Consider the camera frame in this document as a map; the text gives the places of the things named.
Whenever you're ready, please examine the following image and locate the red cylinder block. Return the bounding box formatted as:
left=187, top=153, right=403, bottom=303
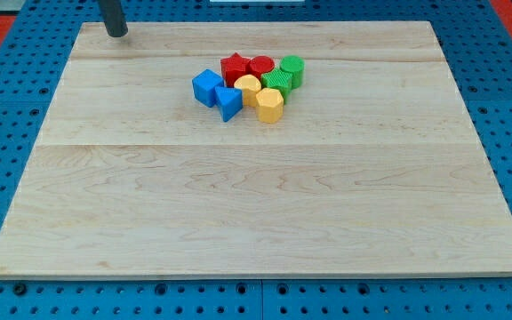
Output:
left=247, top=55, right=276, bottom=80

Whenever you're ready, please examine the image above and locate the yellow heart block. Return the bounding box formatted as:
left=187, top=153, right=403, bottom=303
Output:
left=234, top=75, right=261, bottom=108

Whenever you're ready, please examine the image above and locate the black cylindrical robot arm tip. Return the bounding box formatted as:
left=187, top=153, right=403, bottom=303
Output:
left=97, top=0, right=128, bottom=37

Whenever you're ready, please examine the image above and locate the red star block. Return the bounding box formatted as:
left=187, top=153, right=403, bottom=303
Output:
left=220, top=52, right=251, bottom=87

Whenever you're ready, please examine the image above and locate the yellow hexagon block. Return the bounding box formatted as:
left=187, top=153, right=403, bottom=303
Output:
left=256, top=88, right=284, bottom=124

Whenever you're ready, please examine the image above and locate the light wooden board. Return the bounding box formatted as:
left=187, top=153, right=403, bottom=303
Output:
left=0, top=21, right=512, bottom=280

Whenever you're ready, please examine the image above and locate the blue triangular prism block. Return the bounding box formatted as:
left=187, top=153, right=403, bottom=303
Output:
left=215, top=86, right=243, bottom=122

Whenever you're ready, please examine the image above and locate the green star block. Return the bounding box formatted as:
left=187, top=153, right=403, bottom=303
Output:
left=260, top=68, right=292, bottom=104

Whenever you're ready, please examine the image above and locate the blue cube block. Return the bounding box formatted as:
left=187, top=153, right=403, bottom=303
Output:
left=192, top=69, right=224, bottom=108

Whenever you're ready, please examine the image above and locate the green cylinder block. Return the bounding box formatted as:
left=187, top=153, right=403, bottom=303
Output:
left=280, top=55, right=305, bottom=89

